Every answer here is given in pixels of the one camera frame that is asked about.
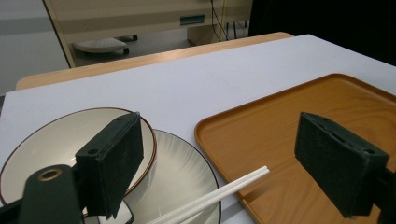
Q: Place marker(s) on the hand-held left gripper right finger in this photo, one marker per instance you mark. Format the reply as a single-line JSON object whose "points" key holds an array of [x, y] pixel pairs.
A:
{"points": [[339, 168]]}

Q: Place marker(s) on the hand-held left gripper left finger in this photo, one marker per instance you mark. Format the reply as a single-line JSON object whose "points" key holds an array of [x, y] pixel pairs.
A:
{"points": [[109, 161]]}

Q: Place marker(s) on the white bowl with brown rim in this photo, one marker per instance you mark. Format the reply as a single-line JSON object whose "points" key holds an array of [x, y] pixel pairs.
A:
{"points": [[46, 143]]}

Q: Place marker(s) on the grey streaked plate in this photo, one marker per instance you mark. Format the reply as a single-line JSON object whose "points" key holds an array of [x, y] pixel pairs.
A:
{"points": [[183, 174]]}

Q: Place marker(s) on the wooden tray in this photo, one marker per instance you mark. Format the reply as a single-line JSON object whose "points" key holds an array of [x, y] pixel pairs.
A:
{"points": [[267, 130]]}

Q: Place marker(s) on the white chopstick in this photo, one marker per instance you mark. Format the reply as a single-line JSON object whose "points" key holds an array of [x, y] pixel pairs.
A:
{"points": [[218, 192], [230, 191]]}

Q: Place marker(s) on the white wheeled base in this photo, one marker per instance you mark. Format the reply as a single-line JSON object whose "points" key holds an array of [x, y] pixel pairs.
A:
{"points": [[99, 45]]}

